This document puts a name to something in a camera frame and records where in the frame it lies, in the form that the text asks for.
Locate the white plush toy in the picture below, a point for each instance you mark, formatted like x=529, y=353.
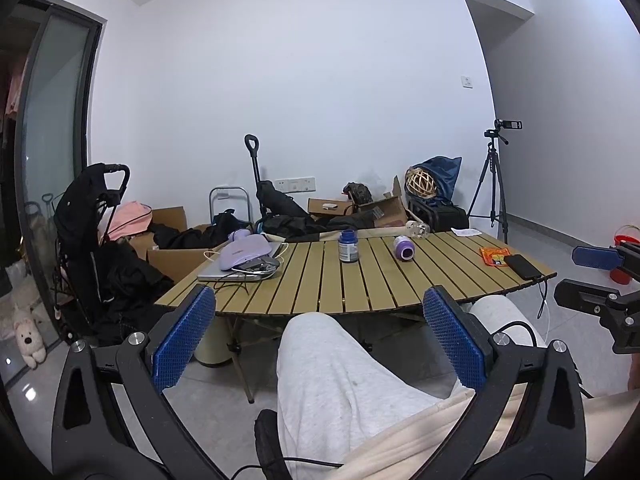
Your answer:
x=27, y=342

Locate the wooden slat folding table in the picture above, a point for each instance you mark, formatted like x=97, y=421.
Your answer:
x=360, y=280

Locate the person's leg grey pants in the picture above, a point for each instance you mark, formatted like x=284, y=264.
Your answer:
x=340, y=390
x=502, y=315

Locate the clear plastic bottle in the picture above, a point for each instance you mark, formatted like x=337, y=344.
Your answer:
x=419, y=230

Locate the black stroller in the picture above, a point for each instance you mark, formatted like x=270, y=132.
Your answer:
x=92, y=250

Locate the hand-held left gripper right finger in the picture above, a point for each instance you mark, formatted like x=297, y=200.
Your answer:
x=456, y=341

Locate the white round bin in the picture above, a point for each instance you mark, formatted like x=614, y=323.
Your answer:
x=212, y=355

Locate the black shoe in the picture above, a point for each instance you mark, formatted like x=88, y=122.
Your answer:
x=270, y=442

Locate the camouflage hat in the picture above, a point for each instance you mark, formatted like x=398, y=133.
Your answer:
x=358, y=191

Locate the purple pouch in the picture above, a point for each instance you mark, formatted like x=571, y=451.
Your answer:
x=248, y=251

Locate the person's right leg grey pants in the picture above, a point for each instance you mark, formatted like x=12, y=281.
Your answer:
x=502, y=315

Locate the open flat cardboard box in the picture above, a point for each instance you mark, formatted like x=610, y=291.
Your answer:
x=382, y=211

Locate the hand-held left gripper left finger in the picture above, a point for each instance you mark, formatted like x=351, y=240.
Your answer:
x=182, y=340

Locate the white paper sheet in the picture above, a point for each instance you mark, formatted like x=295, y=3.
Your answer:
x=467, y=231

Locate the black tripod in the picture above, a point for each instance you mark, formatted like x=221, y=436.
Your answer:
x=491, y=185

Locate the orange snack packet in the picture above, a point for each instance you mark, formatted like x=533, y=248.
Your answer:
x=494, y=256

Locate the red bucket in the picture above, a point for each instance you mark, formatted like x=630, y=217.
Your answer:
x=624, y=255

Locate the woven rattan ball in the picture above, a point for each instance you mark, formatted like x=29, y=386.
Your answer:
x=420, y=183

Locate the glass sliding door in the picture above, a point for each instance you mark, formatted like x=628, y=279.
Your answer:
x=50, y=160

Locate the blue lid jar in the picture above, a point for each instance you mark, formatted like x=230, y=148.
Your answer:
x=348, y=246

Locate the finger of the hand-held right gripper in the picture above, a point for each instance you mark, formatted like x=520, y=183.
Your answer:
x=595, y=258
x=580, y=295

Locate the person's left leg grey pants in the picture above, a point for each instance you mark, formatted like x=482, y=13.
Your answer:
x=340, y=390

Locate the pile of black clothes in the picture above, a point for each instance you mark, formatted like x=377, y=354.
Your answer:
x=280, y=222

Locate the white wall outlet strip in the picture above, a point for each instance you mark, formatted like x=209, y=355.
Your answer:
x=295, y=185

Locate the pink cloth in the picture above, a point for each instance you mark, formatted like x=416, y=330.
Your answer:
x=129, y=219

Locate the purple cup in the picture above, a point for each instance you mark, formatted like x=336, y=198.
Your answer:
x=403, y=248

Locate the silver laptop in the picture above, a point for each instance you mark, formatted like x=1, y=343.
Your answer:
x=235, y=273

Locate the black suitcase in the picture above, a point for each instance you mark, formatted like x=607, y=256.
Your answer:
x=445, y=216

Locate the large cardboard box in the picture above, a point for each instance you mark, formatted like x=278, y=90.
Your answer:
x=172, y=255

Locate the blue fabric bag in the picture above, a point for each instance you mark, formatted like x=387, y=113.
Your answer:
x=445, y=176

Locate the black smartphone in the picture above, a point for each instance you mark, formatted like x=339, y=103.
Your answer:
x=522, y=266

